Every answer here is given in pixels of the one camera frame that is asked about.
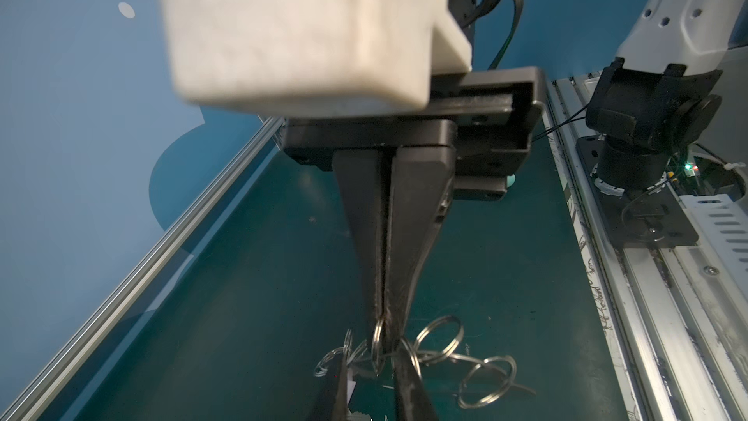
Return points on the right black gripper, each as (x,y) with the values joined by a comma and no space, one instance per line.
(487,116)

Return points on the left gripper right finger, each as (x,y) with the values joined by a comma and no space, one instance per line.
(412,402)

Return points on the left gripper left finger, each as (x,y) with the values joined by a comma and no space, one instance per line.
(332,401)

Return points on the right green circuit board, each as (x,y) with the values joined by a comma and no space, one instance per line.
(704,177)

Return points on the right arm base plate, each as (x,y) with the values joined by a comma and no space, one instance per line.
(635,219)

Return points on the aluminium mounting rail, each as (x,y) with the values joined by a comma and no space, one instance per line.
(674,320)

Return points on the right side frame bar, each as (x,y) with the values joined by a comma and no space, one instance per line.
(55,375)

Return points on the white slotted cable duct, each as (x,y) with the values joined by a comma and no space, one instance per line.
(725,225)

